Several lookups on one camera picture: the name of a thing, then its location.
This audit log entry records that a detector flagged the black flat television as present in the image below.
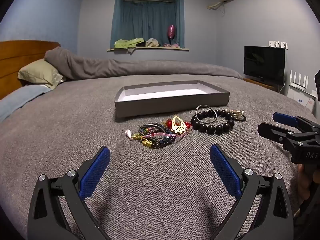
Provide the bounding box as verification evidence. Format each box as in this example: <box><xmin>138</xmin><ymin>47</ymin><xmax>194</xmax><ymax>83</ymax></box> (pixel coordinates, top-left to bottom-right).
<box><xmin>244</xmin><ymin>46</ymin><xmax>286</xmax><ymax>85</ymax></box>

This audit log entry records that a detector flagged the wooden tv stand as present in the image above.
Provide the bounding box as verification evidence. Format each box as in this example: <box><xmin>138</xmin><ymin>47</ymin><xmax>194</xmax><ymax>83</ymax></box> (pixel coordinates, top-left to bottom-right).
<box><xmin>243</xmin><ymin>78</ymin><xmax>278</xmax><ymax>92</ymax></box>

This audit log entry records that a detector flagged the light blue sheet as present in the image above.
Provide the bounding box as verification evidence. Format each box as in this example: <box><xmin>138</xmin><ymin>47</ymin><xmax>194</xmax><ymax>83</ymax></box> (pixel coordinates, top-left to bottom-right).
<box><xmin>0</xmin><ymin>85</ymin><xmax>52</xmax><ymax>122</ymax></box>

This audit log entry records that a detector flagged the grey bedspread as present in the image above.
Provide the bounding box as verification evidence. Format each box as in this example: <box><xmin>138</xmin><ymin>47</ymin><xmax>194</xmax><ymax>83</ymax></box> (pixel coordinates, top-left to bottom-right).
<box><xmin>1</xmin><ymin>75</ymin><xmax>315</xmax><ymax>239</ymax></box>

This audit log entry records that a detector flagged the white wall socket strip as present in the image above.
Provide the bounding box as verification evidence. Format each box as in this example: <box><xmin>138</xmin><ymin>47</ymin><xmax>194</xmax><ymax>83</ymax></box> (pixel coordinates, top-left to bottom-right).
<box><xmin>268</xmin><ymin>41</ymin><xmax>288</xmax><ymax>50</ymax></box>

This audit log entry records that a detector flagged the person's right hand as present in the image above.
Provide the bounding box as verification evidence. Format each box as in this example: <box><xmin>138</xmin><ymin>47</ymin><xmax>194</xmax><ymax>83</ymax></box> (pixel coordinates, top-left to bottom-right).
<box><xmin>297</xmin><ymin>164</ymin><xmax>319</xmax><ymax>204</ymax></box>

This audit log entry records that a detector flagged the olive green pillow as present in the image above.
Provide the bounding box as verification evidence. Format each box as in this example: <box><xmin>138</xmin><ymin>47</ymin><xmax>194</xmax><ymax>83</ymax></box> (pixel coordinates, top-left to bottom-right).
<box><xmin>17</xmin><ymin>59</ymin><xmax>65</xmax><ymax>89</ymax></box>

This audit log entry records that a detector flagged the magenta glass ornament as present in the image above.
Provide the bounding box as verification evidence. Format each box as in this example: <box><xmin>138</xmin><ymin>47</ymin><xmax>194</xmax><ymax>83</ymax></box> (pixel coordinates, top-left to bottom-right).
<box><xmin>167</xmin><ymin>24</ymin><xmax>176</xmax><ymax>45</ymax></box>

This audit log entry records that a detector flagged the gold filigree red bead necklace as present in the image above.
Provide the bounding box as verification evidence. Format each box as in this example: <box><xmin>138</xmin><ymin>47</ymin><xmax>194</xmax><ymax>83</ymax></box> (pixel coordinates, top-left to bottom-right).
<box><xmin>165</xmin><ymin>114</ymin><xmax>192</xmax><ymax>134</ymax></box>

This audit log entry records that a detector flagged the large black bead bracelet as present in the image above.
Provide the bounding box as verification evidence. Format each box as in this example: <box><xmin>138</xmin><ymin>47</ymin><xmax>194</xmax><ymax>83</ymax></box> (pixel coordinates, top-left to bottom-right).
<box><xmin>190</xmin><ymin>109</ymin><xmax>235</xmax><ymax>135</ymax></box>

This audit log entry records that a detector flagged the beige cloth on sill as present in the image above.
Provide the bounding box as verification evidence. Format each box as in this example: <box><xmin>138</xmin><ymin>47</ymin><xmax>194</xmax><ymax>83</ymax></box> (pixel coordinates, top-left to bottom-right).
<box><xmin>145</xmin><ymin>37</ymin><xmax>159</xmax><ymax>48</ymax></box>

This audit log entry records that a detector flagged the wooden window sill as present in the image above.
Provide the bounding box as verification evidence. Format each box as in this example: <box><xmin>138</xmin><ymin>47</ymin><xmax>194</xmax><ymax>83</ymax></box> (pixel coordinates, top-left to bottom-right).
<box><xmin>107</xmin><ymin>47</ymin><xmax>190</xmax><ymax>53</ymax></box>

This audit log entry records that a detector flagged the green cloth on sill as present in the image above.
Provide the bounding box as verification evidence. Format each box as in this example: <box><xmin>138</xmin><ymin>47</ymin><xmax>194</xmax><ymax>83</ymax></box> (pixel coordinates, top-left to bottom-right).
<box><xmin>114</xmin><ymin>38</ymin><xmax>145</xmax><ymax>49</ymax></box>

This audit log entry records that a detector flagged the black hair tie with charm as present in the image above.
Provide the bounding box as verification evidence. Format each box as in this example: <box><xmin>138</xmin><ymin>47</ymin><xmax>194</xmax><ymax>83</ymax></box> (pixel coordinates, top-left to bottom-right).
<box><xmin>228</xmin><ymin>109</ymin><xmax>247</xmax><ymax>123</ymax></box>

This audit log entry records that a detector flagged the teal window curtain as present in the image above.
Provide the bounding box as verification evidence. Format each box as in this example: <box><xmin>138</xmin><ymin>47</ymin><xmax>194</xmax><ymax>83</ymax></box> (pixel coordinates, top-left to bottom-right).
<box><xmin>110</xmin><ymin>0</ymin><xmax>185</xmax><ymax>48</ymax></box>

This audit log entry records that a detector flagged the wooden headboard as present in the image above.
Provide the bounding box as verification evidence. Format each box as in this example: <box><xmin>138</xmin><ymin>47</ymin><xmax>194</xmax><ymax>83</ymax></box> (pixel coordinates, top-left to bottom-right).
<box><xmin>0</xmin><ymin>40</ymin><xmax>60</xmax><ymax>99</ymax></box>

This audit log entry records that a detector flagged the grey shallow cardboard tray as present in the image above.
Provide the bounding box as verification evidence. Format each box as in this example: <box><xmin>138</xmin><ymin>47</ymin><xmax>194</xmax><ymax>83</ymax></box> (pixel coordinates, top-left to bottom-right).
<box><xmin>114</xmin><ymin>80</ymin><xmax>230</xmax><ymax>118</ymax></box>

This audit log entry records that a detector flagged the pink cloth on sill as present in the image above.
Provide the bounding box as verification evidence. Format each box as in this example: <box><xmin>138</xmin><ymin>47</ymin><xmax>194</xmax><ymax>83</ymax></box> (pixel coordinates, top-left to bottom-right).
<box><xmin>163</xmin><ymin>43</ymin><xmax>180</xmax><ymax>49</ymax></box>

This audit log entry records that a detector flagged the white wifi router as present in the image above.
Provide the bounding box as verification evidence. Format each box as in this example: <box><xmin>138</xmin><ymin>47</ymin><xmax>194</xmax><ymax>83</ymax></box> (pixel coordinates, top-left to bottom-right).
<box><xmin>289</xmin><ymin>70</ymin><xmax>309</xmax><ymax>92</ymax></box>

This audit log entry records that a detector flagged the rolled grey duvet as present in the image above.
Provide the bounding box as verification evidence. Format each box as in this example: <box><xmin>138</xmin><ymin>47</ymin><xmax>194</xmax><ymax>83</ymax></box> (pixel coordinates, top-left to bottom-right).
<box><xmin>44</xmin><ymin>47</ymin><xmax>242</xmax><ymax>80</ymax></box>

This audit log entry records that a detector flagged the dark blue bead bracelet bundle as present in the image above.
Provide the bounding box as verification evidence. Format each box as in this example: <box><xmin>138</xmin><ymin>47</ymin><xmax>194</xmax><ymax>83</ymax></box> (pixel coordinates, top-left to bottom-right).
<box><xmin>138</xmin><ymin>122</ymin><xmax>176</xmax><ymax>150</ymax></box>

